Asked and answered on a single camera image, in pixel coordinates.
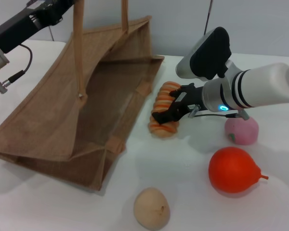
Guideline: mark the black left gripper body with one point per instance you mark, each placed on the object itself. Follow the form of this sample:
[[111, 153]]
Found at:
[[19, 26]]

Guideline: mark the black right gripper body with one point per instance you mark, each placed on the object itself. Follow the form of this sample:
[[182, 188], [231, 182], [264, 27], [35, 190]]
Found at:
[[192, 98]]

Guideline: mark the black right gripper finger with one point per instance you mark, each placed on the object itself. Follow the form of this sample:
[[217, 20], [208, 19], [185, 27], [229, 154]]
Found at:
[[169, 115], [181, 89]]

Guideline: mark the orange striped bread loaf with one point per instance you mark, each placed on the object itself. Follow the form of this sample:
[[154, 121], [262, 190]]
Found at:
[[162, 131]]

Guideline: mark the brown jute tote bag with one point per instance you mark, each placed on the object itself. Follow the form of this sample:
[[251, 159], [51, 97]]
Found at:
[[50, 115]]

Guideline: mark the beige round fruit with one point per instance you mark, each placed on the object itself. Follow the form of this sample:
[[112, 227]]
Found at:
[[151, 208]]

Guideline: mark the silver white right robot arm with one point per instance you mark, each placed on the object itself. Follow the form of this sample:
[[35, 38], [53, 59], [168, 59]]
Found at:
[[267, 84]]

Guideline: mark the pink peach toy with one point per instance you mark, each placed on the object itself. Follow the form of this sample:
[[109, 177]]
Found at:
[[243, 132]]

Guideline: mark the red pear shaped toy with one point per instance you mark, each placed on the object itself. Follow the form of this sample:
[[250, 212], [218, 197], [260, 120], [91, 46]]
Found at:
[[231, 170]]

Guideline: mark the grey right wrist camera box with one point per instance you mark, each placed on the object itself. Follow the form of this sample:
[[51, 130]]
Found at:
[[207, 55]]

